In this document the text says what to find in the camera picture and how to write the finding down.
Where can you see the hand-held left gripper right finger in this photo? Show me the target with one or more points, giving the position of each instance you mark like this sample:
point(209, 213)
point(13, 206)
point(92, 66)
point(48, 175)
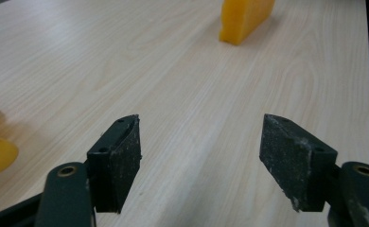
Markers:
point(294, 164)

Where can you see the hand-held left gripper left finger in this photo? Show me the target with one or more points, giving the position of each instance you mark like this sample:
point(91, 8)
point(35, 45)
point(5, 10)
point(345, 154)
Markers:
point(114, 160)

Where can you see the orange foam block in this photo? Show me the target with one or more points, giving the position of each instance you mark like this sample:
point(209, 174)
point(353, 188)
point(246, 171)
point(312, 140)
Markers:
point(241, 19)

